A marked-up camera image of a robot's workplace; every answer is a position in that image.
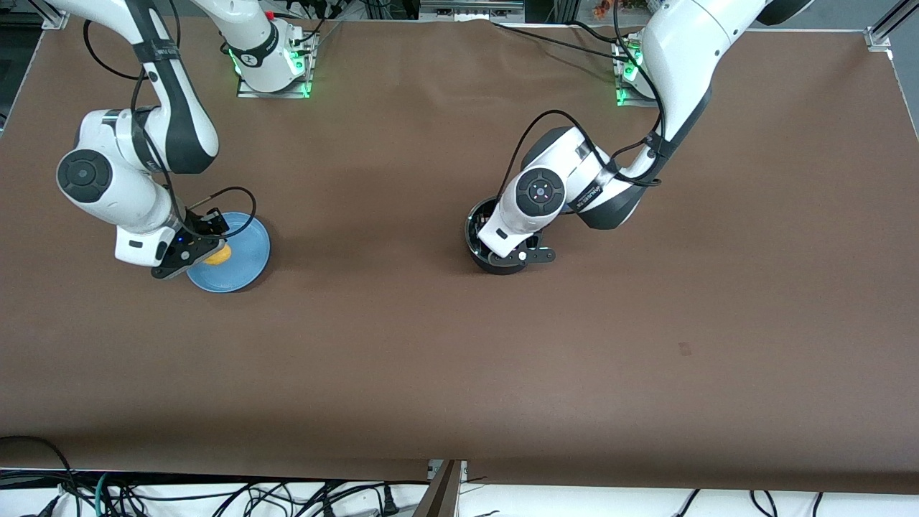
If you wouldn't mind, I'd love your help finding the black looping floor cable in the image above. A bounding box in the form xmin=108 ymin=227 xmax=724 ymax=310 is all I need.
xmin=0 ymin=434 xmax=75 ymax=517

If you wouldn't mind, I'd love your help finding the orange toy clutter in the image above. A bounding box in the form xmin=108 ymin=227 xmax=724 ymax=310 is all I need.
xmin=591 ymin=0 xmax=648 ymax=19

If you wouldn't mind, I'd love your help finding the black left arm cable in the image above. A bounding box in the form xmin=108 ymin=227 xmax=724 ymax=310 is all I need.
xmin=495 ymin=0 xmax=666 ymax=218

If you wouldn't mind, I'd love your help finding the metal table leg bracket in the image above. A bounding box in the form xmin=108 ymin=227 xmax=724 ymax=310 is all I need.
xmin=412 ymin=459 xmax=469 ymax=517

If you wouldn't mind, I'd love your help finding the black cable across table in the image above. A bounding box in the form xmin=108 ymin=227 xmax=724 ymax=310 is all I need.
xmin=491 ymin=20 xmax=641 ymax=62

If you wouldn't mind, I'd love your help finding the blue round plate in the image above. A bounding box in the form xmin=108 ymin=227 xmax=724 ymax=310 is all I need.
xmin=184 ymin=212 xmax=271 ymax=294

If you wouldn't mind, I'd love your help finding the grey metal rail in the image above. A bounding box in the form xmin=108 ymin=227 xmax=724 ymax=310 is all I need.
xmin=419 ymin=0 xmax=526 ymax=23

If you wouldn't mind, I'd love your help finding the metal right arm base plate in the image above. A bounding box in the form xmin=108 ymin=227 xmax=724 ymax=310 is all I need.
xmin=236 ymin=30 xmax=312 ymax=100

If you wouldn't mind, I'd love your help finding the brown table cover sheet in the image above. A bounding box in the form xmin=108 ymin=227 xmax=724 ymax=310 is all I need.
xmin=0 ymin=13 xmax=919 ymax=496

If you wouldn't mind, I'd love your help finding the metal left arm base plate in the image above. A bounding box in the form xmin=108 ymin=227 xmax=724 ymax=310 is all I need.
xmin=614 ymin=36 xmax=660 ymax=108

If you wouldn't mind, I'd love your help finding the dark pot with blue handle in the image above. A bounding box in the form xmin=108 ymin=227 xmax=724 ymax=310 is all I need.
xmin=465 ymin=195 xmax=541 ymax=276

